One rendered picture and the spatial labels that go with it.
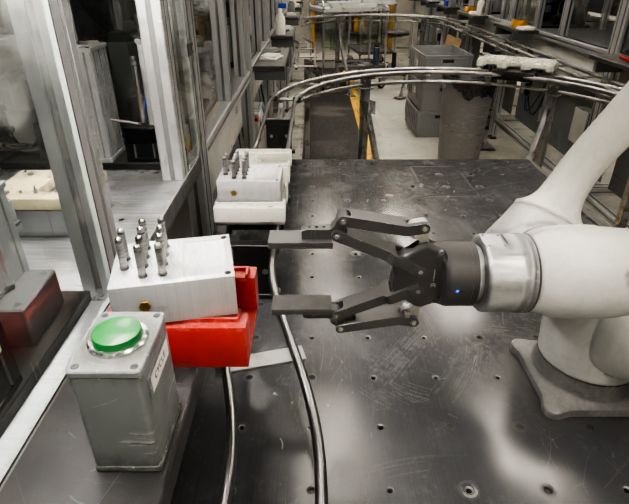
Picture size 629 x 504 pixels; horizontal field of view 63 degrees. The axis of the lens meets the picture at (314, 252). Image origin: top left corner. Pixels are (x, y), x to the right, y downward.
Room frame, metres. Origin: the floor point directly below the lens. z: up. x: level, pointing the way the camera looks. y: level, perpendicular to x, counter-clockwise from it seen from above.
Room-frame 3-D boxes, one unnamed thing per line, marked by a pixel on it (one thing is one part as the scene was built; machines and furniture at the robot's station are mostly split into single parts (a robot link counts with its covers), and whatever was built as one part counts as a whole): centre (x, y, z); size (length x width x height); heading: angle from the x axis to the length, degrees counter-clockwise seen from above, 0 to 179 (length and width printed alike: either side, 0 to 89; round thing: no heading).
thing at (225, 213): (1.10, 0.13, 0.84); 0.36 x 0.14 x 0.10; 0
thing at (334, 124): (5.48, -0.20, 0.01); 5.85 x 0.59 x 0.01; 0
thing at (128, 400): (0.33, 0.17, 0.97); 0.08 x 0.08 x 0.12; 0
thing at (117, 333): (0.33, 0.16, 1.03); 0.04 x 0.04 x 0.02
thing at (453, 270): (0.49, -0.13, 0.99); 0.09 x 0.07 x 0.08; 90
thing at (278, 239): (0.49, 0.01, 1.04); 0.07 x 0.03 x 0.01; 90
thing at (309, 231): (0.49, -0.01, 1.05); 0.05 x 0.01 x 0.03; 90
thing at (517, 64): (2.69, -1.02, 0.84); 0.37 x 0.14 x 0.10; 58
